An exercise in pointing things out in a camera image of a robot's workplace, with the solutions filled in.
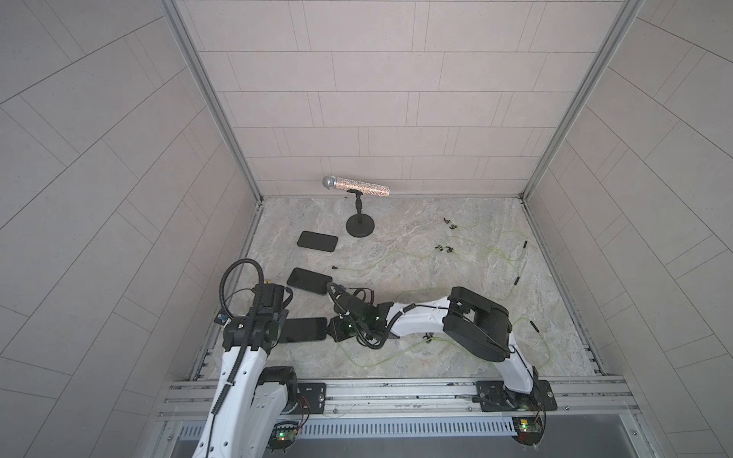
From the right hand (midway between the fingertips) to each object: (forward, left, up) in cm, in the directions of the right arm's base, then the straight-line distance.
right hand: (327, 334), depth 83 cm
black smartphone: (+33, +6, +3) cm, 34 cm away
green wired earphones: (-4, -29, +2) cm, 30 cm away
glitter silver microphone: (+39, -3, +25) cm, 46 cm away
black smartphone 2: (+18, +7, +1) cm, 19 cm away
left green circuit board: (-23, +8, +5) cm, 25 cm away
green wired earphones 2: (+27, -39, +1) cm, 48 cm away
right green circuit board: (-25, -50, -1) cm, 56 cm away
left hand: (+1, +12, +9) cm, 15 cm away
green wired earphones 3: (+15, -62, 0) cm, 64 cm away
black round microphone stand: (+38, -10, +4) cm, 39 cm away
